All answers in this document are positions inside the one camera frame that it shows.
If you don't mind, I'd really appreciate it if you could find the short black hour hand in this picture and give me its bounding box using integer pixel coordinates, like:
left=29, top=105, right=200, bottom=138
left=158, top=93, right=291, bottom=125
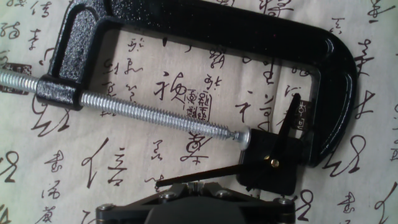
left=270, top=92, right=302, bottom=164

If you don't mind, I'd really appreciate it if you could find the long black minute hand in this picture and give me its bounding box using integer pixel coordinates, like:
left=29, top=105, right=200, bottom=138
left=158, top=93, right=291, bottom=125
left=154, top=161, right=276, bottom=189

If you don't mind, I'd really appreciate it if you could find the beige calligraphy print cloth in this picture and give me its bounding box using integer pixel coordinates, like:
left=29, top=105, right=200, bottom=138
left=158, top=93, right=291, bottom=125
left=0, top=0, right=398, bottom=224

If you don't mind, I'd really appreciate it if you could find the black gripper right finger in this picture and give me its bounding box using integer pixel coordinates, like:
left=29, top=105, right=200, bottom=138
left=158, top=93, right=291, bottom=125
left=195, top=181, right=296, bottom=224

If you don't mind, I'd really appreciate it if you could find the black square clock movement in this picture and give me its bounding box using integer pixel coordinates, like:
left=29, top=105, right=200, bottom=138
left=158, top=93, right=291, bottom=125
left=236, top=128, right=304, bottom=197

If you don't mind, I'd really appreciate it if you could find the black C-clamp with silver screw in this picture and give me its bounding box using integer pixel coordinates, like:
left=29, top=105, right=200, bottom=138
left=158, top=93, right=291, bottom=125
left=0, top=0, right=358, bottom=169

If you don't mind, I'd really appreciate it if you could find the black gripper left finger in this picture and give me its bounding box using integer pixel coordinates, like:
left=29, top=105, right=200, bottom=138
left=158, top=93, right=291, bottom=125
left=96, top=181, right=196, bottom=224

